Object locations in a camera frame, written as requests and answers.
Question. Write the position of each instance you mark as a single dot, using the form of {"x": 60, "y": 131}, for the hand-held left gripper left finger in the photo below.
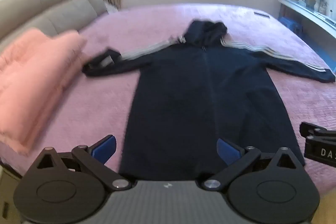
{"x": 105, "y": 148}

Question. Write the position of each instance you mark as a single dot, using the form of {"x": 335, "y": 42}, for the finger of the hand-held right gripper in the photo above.
{"x": 315, "y": 130}

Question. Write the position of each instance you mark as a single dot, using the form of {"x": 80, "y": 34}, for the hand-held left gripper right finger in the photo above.
{"x": 227, "y": 151}

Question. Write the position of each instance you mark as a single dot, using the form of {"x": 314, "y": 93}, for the navy hooded jacket white stripes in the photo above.
{"x": 183, "y": 95}

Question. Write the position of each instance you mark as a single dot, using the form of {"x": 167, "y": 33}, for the folded pink quilt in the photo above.
{"x": 31, "y": 77}

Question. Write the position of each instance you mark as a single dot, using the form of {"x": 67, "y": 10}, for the blue storage box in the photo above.
{"x": 290, "y": 24}

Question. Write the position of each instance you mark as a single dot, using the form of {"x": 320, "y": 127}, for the white desk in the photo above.
{"x": 309, "y": 16}

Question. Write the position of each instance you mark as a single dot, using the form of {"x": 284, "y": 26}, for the small dark flat object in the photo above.
{"x": 261, "y": 14}

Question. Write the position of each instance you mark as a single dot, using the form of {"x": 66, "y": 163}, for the white vase with flowers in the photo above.
{"x": 319, "y": 2}

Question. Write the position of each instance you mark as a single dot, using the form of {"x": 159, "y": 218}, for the grey padded headboard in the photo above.
{"x": 57, "y": 6}

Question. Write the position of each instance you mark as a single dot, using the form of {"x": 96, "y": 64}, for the white picture frame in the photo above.
{"x": 330, "y": 1}

